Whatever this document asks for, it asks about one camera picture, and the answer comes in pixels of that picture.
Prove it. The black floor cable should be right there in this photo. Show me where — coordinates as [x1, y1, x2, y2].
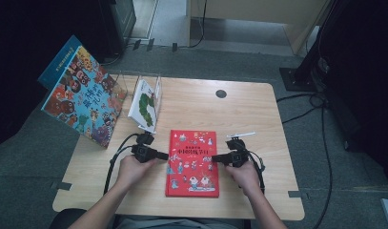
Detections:
[281, 104, 324, 125]
[312, 104, 335, 229]
[176, 0, 209, 50]
[276, 92, 326, 104]

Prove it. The black cabinet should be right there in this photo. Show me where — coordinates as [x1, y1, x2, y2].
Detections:
[99, 0, 137, 57]

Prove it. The red picture book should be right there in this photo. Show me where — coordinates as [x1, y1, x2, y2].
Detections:
[165, 129, 220, 198]

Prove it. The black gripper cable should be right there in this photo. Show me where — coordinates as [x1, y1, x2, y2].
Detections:
[110, 133, 140, 166]
[103, 145, 134, 196]
[245, 149, 266, 195]

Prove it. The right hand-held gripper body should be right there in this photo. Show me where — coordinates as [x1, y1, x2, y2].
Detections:
[224, 132, 256, 169]

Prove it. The person's gray clothing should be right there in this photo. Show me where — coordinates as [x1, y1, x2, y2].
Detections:
[113, 214, 246, 229]

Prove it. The dark curtain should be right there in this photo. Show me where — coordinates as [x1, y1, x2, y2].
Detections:
[0, 0, 113, 151]
[321, 0, 388, 185]

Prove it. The person's left hand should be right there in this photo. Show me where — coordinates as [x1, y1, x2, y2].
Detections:
[116, 155, 158, 192]

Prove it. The person's right hand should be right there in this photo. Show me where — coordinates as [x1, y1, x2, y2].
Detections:
[224, 160, 262, 195]

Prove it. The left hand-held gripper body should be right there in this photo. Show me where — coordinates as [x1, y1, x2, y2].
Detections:
[131, 126, 161, 164]

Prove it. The blue animal picture book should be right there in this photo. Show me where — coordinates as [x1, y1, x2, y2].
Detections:
[41, 45, 129, 150]

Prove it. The gray tape strip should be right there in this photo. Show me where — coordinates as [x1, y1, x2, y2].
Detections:
[287, 190, 310, 200]
[50, 180, 72, 192]

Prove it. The white book with green caterpillar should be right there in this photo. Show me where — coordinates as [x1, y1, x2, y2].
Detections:
[127, 78, 160, 135]

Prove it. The black metal stand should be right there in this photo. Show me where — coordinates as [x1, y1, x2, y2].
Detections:
[279, 0, 345, 94]

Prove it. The clear acrylic book rack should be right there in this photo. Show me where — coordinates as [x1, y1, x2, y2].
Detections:
[109, 71, 164, 135]

